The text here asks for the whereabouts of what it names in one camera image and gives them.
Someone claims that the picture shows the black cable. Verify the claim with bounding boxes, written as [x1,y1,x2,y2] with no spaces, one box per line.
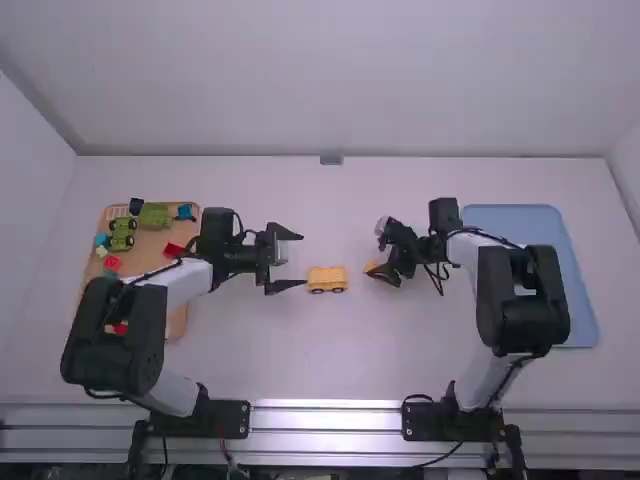
[117,238,201,290]
[127,419,172,480]
[422,252,464,298]

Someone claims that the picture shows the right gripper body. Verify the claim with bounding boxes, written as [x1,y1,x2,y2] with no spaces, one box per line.
[379,219,421,281]

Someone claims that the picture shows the lime green toy brick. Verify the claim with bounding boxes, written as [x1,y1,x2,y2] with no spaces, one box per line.
[136,201,175,232]

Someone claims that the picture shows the silver rails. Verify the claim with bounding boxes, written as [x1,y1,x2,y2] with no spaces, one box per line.
[0,398,640,470]

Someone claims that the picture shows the tan tray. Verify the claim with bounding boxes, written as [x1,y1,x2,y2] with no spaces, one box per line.
[79,199,206,345]

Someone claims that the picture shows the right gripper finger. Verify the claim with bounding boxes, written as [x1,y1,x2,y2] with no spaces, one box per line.
[368,259,404,290]

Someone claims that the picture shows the blue mat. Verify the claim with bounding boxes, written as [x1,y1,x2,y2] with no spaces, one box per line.
[460,202,601,350]

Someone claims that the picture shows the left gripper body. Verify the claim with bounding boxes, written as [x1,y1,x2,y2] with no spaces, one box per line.
[252,229,280,287]

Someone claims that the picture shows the green toy car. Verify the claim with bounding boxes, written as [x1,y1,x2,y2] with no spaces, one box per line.
[108,216,138,252]

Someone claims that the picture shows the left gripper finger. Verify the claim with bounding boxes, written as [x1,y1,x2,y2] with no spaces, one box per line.
[263,278,308,298]
[264,221,305,246]

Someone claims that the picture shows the yellow toy car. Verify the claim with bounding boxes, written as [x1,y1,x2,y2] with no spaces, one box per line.
[306,265,350,296]

